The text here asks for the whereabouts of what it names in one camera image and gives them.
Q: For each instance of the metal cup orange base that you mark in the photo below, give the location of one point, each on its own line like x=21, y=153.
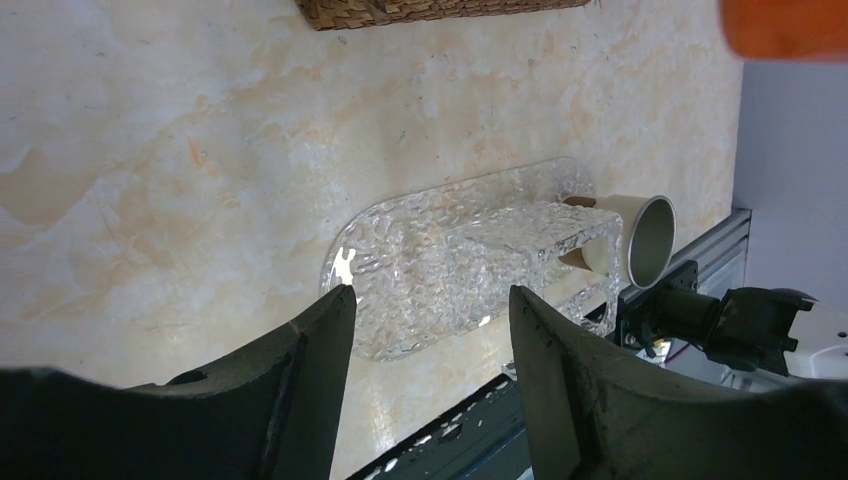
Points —
x=648, y=234

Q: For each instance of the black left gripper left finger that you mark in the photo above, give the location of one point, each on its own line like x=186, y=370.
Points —
x=268, y=410

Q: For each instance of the clear textured plastic tray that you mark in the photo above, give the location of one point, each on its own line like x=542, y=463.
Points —
x=441, y=262

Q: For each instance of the orange translucent plastic mug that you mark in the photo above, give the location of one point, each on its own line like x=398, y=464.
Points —
x=786, y=30

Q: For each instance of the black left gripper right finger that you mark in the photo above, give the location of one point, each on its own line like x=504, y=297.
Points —
x=594, y=411

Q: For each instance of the brown wicker divided basket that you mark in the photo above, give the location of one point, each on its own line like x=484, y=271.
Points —
x=323, y=15

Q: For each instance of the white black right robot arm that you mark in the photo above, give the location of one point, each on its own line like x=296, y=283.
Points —
x=782, y=332

